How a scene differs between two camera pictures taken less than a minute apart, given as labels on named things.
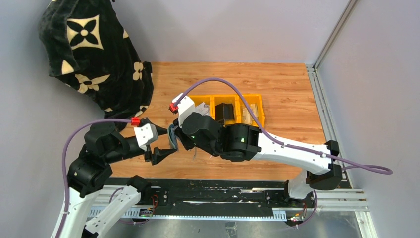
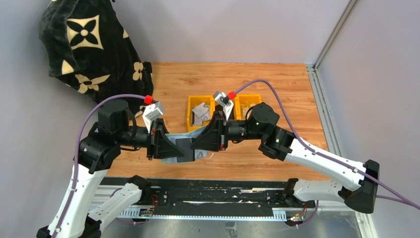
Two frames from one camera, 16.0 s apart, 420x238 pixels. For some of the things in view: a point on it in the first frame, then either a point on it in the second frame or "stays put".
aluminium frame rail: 325,116 stays put
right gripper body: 179,134 -> 222,132
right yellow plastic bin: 243,114 stays put
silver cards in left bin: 203,108 stays put
